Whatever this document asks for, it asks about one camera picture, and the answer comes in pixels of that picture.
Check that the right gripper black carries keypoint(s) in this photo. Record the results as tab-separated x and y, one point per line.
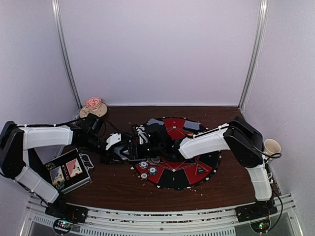
137	154

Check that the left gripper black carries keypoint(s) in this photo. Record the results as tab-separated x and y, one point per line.
107	158

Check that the blue playing card deck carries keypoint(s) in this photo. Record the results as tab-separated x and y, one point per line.
121	152

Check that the clear acrylic dealer button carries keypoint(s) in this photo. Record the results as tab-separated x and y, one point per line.
155	160

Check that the green fifty chips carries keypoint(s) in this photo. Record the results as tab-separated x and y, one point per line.
152	170

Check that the dealt card sector five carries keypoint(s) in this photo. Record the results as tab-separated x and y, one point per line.
155	121

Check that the brown hundred chip sector two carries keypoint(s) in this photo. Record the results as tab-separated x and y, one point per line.
144	176

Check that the dealt card sector seven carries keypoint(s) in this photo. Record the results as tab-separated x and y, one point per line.
191	125

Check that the black triangle all-in marker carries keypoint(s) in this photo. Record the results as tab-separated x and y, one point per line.
200	170

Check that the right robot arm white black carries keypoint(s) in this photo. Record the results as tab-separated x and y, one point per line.
245	144

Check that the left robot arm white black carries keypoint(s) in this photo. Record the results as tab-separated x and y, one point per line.
19	159

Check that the round red black poker mat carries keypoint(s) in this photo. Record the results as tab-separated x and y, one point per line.
180	174

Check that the round wooden plate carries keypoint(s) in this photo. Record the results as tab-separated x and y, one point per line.
99	111

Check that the aluminium poker case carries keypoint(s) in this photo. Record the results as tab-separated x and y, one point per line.
69	171

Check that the red white patterned bowl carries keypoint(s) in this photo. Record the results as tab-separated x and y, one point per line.
93	103

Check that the cream ceramic mug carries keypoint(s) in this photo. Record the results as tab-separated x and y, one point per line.
272	149

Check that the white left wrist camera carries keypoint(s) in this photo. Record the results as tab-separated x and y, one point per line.
113	139

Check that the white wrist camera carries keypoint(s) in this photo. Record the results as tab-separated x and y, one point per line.
113	139
142	135

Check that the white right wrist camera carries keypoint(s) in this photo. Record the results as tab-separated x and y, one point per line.
142	135

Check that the front aluminium rail base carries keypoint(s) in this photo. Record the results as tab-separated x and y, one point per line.
208	222

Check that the right aluminium frame post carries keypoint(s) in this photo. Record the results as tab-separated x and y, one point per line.
257	44

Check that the aluminium frame post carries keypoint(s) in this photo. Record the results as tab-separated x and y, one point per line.
257	44
64	52

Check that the left aluminium frame post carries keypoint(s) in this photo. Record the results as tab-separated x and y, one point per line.
64	52

